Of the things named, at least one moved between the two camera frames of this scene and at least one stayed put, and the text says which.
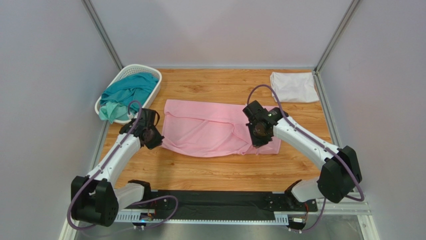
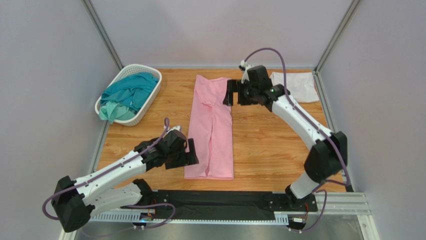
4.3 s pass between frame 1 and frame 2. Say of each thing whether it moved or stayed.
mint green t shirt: stayed
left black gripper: moved
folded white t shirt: stayed
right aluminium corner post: stayed
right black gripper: moved
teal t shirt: stayed
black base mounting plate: stayed
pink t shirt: moved
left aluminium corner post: stayed
